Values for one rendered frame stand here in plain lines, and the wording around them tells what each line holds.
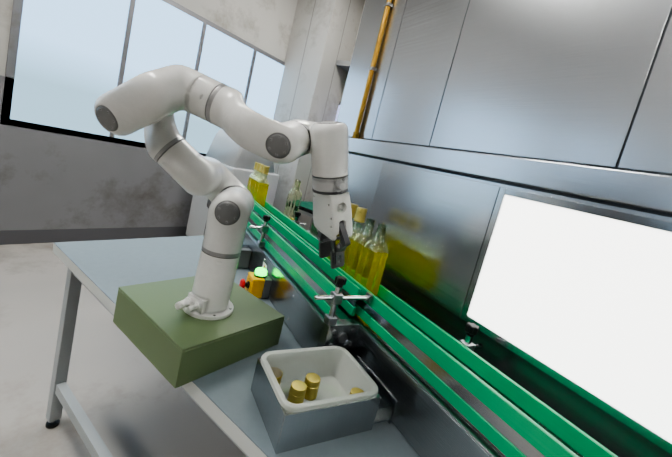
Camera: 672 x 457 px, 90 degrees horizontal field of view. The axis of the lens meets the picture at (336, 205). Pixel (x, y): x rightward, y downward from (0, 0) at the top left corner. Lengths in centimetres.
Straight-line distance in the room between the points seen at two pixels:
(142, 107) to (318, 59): 390
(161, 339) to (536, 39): 111
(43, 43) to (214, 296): 298
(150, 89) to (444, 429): 83
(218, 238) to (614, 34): 94
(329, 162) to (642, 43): 63
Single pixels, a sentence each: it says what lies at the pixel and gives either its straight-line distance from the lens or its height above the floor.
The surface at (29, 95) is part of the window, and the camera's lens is 360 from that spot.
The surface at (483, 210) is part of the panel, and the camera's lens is 91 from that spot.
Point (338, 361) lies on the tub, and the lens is 92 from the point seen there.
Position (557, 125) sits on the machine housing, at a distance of 91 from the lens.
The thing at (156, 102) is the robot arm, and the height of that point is 131.
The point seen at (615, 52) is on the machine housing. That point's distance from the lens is 92.
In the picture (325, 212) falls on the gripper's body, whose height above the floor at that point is 118.
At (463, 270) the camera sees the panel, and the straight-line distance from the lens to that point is 94.
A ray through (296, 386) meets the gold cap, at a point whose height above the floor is 81.
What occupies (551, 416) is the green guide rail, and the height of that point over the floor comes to 96.
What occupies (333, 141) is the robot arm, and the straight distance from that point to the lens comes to 65.
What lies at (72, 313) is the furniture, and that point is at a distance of 168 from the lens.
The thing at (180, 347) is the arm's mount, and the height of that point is 84.
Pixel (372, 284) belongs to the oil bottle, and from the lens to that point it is 100.
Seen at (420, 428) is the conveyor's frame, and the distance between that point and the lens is 84.
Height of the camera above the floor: 129
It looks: 7 degrees down
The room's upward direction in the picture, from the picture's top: 14 degrees clockwise
